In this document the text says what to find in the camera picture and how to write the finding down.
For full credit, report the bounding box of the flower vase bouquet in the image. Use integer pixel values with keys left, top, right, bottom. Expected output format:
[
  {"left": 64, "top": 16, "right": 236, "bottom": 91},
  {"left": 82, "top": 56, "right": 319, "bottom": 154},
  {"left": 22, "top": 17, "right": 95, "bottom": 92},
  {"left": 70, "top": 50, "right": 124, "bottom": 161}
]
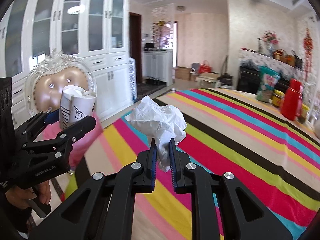
[{"left": 262, "top": 31, "right": 279, "bottom": 58}]

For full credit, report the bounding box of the wicker basket on piano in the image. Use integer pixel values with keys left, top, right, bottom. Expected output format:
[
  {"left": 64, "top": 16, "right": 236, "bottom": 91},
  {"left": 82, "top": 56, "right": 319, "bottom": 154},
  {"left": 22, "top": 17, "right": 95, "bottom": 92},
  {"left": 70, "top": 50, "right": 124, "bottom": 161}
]
[{"left": 273, "top": 49, "right": 287, "bottom": 63}]

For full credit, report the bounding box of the red chinese knot ornament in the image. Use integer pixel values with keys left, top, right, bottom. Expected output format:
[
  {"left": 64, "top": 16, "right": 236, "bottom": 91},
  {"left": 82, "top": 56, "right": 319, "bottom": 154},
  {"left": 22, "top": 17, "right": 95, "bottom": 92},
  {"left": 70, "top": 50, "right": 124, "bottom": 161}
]
[{"left": 303, "top": 28, "right": 313, "bottom": 81}]

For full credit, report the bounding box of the black handbag on piano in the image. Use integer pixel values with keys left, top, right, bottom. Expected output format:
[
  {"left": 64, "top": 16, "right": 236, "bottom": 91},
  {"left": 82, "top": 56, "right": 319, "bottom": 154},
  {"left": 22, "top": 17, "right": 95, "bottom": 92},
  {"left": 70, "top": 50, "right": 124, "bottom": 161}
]
[{"left": 292, "top": 50, "right": 303, "bottom": 70}]

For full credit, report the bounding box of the white glass door cabinet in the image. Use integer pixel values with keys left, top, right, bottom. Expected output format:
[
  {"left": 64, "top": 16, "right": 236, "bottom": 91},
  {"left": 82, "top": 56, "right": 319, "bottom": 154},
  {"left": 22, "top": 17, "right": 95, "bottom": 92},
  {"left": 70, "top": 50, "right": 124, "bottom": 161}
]
[{"left": 1, "top": 0, "right": 133, "bottom": 127}]

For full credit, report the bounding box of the striped colourful tablecloth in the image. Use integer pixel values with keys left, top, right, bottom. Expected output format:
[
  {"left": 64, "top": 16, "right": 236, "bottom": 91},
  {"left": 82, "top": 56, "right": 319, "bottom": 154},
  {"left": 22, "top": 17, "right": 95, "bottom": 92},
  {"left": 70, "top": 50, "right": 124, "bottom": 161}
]
[{"left": 65, "top": 89, "right": 319, "bottom": 239}]

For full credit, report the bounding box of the cardboard box on floor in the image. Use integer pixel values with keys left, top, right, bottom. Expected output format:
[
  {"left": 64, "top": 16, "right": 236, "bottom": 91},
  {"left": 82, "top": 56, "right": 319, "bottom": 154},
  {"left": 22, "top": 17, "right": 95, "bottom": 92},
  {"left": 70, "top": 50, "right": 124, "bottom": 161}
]
[{"left": 175, "top": 67, "right": 191, "bottom": 81}]

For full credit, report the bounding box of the yellow lid jar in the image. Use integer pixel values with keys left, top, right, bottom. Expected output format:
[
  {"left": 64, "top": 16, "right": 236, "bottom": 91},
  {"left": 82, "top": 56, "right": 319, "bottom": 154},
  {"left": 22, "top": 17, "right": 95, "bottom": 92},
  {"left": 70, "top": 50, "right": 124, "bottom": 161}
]
[
  {"left": 298, "top": 104, "right": 310, "bottom": 124},
  {"left": 272, "top": 89, "right": 285, "bottom": 108}
]

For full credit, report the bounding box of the white tissue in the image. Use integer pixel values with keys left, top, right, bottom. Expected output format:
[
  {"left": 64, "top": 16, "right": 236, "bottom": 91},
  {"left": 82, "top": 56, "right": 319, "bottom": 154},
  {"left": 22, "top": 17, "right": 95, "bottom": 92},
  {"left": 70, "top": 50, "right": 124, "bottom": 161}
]
[{"left": 125, "top": 96, "right": 187, "bottom": 172}]

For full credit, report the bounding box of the red thermos jug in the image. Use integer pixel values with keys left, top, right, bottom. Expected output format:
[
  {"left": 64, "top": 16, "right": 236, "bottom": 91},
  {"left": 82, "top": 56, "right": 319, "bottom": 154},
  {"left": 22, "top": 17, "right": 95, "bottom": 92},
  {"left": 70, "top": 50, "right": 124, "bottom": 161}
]
[{"left": 280, "top": 79, "right": 303, "bottom": 121}]

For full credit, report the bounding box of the yellow lid jar left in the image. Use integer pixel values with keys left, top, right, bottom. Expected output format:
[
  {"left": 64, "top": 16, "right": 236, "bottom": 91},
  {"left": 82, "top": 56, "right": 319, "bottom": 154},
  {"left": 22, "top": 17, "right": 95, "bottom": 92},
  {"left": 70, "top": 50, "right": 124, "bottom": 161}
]
[{"left": 272, "top": 89, "right": 285, "bottom": 108}]

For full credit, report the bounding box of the pink lined trash bin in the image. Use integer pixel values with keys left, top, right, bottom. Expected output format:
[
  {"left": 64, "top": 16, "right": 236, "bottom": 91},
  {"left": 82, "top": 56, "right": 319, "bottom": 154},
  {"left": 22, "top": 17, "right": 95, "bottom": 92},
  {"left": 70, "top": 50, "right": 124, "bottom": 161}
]
[{"left": 41, "top": 112, "right": 104, "bottom": 172}]

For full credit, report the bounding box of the yellow lid jar right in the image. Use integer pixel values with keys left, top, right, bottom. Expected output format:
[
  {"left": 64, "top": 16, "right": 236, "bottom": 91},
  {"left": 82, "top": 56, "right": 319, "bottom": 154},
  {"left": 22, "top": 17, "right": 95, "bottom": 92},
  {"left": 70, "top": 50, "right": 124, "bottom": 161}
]
[{"left": 298, "top": 104, "right": 310, "bottom": 124}]

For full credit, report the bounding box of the green snack bag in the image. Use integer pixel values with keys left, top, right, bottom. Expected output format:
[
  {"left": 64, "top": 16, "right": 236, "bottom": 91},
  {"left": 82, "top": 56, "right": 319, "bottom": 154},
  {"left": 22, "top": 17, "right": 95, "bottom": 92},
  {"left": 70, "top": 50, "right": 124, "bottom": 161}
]
[{"left": 256, "top": 66, "right": 280, "bottom": 102}]

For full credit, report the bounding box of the white low sideboard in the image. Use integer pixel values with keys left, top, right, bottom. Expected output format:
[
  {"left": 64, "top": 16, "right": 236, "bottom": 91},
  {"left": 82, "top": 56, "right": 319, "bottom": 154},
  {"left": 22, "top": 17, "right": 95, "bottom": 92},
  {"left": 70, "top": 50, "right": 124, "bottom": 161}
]
[{"left": 143, "top": 50, "right": 173, "bottom": 86}]

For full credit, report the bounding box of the person's left hand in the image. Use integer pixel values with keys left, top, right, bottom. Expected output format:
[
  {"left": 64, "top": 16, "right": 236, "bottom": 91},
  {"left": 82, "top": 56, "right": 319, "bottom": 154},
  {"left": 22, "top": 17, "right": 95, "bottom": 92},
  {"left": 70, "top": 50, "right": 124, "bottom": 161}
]
[{"left": 5, "top": 181, "right": 51, "bottom": 209}]

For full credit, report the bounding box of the dark piano with lace cover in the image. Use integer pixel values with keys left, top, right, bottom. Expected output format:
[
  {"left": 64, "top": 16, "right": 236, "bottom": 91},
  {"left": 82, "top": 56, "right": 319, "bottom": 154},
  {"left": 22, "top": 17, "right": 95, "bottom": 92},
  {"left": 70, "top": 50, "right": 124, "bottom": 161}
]
[{"left": 236, "top": 48, "right": 304, "bottom": 94}]

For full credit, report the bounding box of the red gift bag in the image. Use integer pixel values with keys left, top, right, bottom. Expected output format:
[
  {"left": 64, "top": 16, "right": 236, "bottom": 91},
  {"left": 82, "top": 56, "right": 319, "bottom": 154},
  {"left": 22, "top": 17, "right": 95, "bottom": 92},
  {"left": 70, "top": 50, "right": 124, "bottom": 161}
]
[{"left": 198, "top": 60, "right": 212, "bottom": 74}]

